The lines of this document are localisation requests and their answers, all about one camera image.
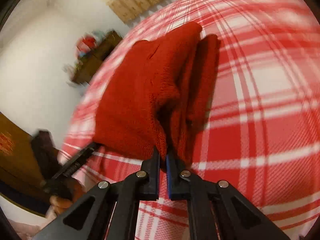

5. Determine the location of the red knitted sweater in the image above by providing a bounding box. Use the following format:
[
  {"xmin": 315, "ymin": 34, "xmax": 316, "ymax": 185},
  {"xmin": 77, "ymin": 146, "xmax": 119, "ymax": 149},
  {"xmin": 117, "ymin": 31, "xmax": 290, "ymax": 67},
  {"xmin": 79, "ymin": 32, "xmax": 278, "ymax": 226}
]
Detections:
[{"xmin": 93, "ymin": 22, "xmax": 220, "ymax": 163}]

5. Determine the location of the person's left hand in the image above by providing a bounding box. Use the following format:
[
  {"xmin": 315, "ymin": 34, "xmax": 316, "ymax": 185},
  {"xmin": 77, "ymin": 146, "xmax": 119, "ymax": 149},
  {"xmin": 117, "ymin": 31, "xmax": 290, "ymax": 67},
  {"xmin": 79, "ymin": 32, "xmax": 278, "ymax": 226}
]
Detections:
[{"xmin": 50, "ymin": 177, "xmax": 86, "ymax": 216}]

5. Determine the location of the brown wooden door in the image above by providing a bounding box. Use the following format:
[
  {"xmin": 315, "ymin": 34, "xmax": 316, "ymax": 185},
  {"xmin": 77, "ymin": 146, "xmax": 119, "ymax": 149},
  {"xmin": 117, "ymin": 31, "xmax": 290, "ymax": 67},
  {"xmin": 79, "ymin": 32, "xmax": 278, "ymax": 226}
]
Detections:
[{"xmin": 0, "ymin": 114, "xmax": 50, "ymax": 217}]

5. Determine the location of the red double happiness decal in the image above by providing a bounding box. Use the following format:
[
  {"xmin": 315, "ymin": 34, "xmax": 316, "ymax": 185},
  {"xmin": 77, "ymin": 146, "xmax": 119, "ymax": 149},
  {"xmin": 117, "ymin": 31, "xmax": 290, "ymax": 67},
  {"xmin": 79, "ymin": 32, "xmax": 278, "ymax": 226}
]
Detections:
[{"xmin": 0, "ymin": 133, "xmax": 15, "ymax": 155}]

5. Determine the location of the brown wooden desk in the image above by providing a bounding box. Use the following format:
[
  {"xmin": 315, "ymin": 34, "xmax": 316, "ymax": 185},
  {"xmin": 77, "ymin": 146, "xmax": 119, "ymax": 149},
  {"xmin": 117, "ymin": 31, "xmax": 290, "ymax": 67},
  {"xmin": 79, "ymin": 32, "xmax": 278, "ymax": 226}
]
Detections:
[{"xmin": 71, "ymin": 30, "xmax": 122, "ymax": 85}]

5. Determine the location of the red plaid bed sheet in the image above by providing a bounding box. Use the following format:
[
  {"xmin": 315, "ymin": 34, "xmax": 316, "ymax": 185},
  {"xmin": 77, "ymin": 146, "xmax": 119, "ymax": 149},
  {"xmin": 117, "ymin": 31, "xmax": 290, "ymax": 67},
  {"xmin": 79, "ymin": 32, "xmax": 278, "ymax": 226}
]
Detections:
[{"xmin": 58, "ymin": 0, "xmax": 319, "ymax": 239}]

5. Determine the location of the red gift bag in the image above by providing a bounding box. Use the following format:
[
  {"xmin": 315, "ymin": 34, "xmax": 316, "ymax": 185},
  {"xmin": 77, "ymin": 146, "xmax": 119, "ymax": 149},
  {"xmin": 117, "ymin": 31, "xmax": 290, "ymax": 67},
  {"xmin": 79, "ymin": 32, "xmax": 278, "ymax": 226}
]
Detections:
[{"xmin": 76, "ymin": 35, "xmax": 97, "ymax": 58}]

